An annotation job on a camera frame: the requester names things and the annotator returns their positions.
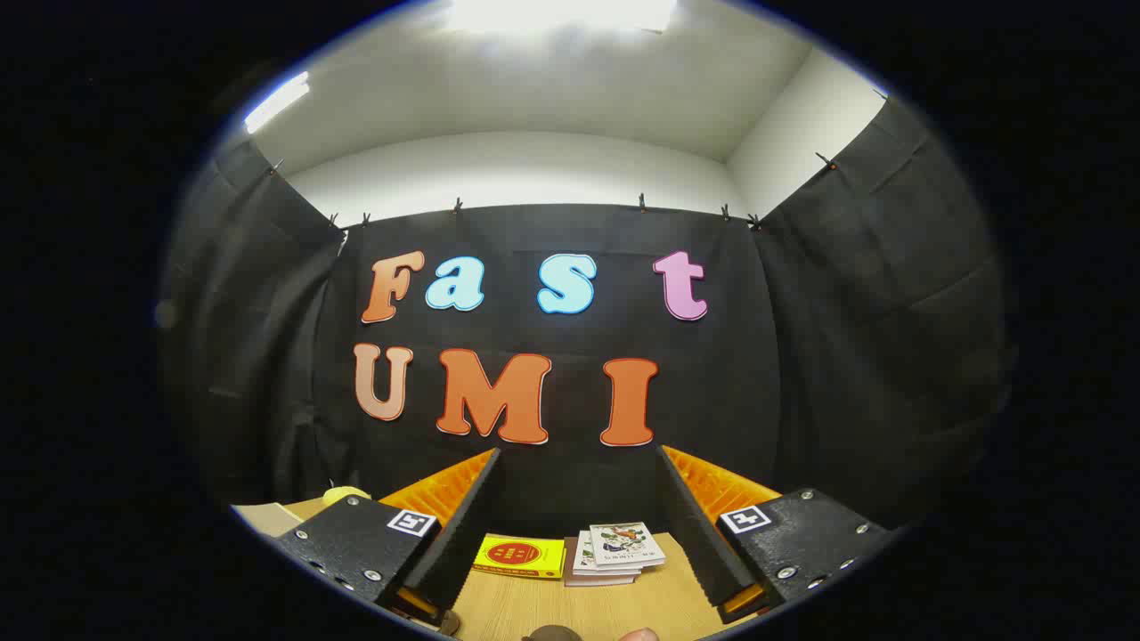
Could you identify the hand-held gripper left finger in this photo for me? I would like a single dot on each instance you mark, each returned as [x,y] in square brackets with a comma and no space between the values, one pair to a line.
[463,543]

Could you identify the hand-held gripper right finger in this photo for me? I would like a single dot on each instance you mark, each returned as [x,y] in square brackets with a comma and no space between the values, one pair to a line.
[695,543]

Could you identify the brown fuzzy shoe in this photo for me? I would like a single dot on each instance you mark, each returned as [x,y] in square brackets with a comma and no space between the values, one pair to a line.
[552,635]

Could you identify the beige fabric storage box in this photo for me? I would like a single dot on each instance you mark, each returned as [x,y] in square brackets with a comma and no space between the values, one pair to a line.
[267,518]

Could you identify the yellow book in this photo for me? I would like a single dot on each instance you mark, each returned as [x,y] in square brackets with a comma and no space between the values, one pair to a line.
[521,556]

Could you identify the white illustrated book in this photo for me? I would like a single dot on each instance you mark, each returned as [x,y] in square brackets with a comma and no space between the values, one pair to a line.
[597,581]
[628,545]
[582,556]

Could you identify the yellow bun toy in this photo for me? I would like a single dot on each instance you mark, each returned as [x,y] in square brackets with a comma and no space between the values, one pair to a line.
[343,494]

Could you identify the row of black cloth clips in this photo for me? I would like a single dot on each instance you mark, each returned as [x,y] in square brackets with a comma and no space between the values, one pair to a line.
[458,207]

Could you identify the ceiling strip light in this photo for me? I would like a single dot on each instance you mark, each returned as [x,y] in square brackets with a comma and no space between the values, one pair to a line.
[276,102]

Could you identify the ceiling panel light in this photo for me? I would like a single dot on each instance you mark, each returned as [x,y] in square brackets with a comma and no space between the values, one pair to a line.
[561,13]

